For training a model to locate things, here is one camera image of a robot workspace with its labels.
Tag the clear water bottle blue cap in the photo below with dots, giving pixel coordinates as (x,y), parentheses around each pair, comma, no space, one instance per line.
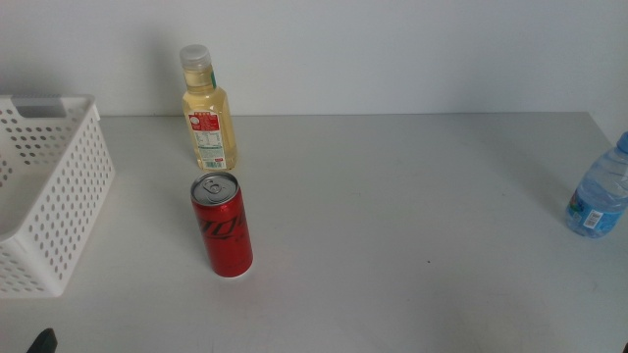
(601,191)

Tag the yellow tea bottle red label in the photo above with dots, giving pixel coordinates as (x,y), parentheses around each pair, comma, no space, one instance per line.
(208,105)

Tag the red soda can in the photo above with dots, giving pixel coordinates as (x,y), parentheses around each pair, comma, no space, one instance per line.
(225,245)

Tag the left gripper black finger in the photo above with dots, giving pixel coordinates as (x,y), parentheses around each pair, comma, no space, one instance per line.
(45,343)

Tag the white perforated plastic basket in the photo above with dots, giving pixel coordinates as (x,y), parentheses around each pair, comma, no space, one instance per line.
(58,289)

